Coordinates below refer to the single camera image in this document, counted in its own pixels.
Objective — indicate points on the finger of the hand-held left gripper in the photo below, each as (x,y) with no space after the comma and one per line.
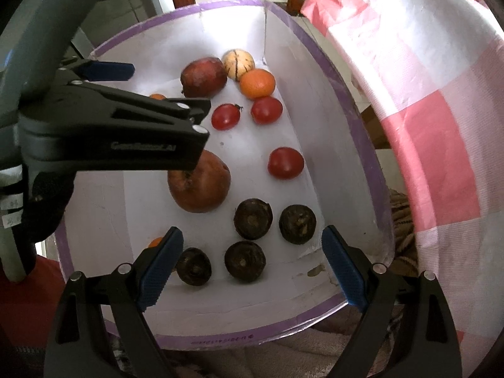
(157,106)
(110,70)

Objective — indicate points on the brown striped rug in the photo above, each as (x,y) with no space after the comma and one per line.
(401,220)

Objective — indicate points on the yellow striped melon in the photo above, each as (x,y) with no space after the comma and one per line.
(238,64)

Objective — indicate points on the grey curved tube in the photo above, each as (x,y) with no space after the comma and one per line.
(39,27)

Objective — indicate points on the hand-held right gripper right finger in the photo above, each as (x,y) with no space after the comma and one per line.
(344,267)

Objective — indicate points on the red tomato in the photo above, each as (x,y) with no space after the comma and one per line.
(225,116)
(286,162)
(266,109)

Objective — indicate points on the pink checked tablecloth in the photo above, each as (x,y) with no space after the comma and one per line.
(433,126)

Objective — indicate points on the dark red fruit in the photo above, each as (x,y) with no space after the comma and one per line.
(204,76)

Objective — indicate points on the large orange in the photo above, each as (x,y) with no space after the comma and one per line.
(258,83)

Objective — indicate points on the white box with purple rim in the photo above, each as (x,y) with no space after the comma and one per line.
(118,212)

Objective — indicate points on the large red apple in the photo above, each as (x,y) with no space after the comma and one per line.
(201,187)

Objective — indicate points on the small orange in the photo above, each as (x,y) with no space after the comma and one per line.
(155,242)
(157,96)

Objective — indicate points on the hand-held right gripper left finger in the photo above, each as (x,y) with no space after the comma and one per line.
(161,267)

